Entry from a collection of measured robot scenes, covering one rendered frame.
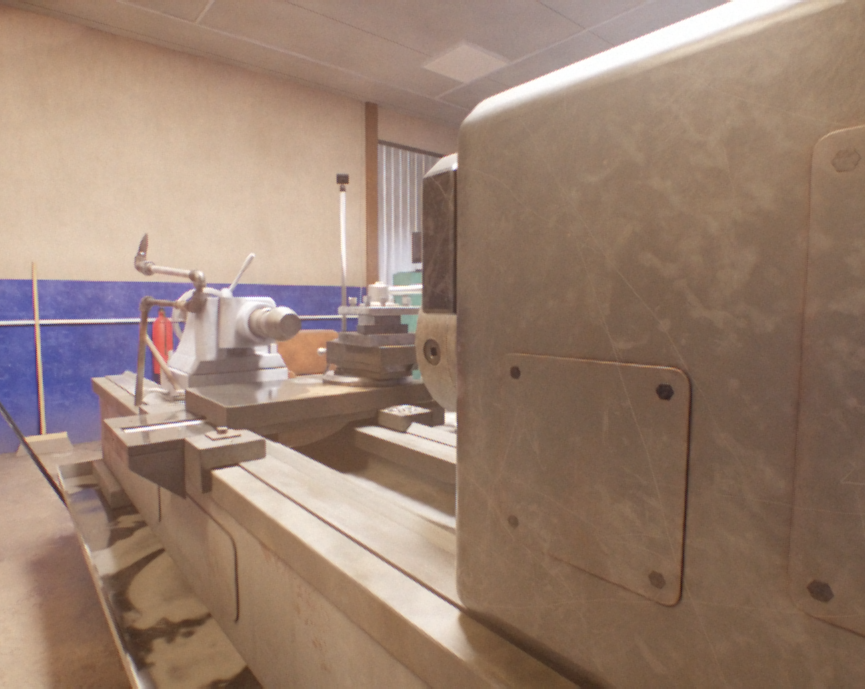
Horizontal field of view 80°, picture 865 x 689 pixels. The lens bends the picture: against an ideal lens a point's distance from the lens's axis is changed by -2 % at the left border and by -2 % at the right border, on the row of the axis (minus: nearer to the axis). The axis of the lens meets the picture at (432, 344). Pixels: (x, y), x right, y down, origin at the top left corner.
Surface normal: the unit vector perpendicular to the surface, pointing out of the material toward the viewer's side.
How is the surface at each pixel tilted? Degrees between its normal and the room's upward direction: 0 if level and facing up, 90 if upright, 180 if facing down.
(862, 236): 90
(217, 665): 0
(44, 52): 90
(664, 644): 90
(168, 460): 90
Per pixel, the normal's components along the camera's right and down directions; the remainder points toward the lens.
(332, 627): -0.77, 0.05
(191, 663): 0.00, -1.00
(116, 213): 0.64, 0.06
